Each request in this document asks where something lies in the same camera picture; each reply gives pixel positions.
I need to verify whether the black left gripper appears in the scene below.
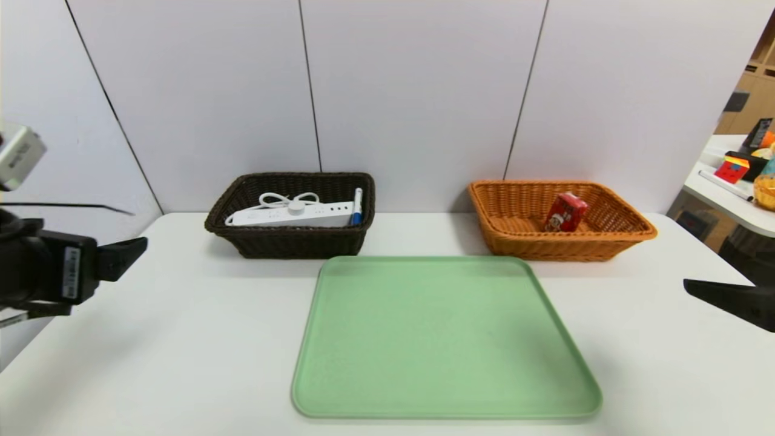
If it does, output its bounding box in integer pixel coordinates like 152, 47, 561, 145
0, 229, 148, 306

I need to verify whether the white power strip with cord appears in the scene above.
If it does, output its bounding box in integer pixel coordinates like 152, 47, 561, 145
225, 192, 355, 229

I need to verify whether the red milk drink carton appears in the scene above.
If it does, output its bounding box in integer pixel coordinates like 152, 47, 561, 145
544, 192, 589, 233

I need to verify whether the dark brown wicker basket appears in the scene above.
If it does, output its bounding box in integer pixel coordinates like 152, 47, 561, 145
204, 172, 375, 260

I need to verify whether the orange wicker basket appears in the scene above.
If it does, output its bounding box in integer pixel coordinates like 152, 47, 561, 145
469, 180, 659, 262

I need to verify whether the light green plastic tray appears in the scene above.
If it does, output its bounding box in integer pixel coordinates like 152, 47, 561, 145
291, 256, 603, 420

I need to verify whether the white pen with black cap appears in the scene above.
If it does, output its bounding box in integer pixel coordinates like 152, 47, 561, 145
699, 170, 753, 202

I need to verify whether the white side table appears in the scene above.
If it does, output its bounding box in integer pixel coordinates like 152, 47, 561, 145
683, 134, 775, 238

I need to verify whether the colourful puzzle cube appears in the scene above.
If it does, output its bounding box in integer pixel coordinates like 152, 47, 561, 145
715, 156, 751, 184

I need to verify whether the black storage box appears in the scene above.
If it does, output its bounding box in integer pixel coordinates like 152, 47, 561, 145
726, 150, 771, 182

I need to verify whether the yellow round object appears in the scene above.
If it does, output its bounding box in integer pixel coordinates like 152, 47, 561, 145
753, 174, 775, 211

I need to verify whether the wooden shelf unit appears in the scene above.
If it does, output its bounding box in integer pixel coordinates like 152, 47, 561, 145
716, 6, 775, 136

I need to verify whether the dark remote control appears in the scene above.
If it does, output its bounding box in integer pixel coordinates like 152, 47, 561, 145
745, 117, 774, 150

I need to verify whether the thin black cable tie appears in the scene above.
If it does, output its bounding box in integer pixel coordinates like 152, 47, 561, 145
0, 202, 136, 216

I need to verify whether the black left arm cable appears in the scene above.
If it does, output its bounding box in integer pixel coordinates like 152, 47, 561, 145
0, 302, 73, 329

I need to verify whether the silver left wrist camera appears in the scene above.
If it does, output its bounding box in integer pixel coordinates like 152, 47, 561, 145
0, 124, 48, 192

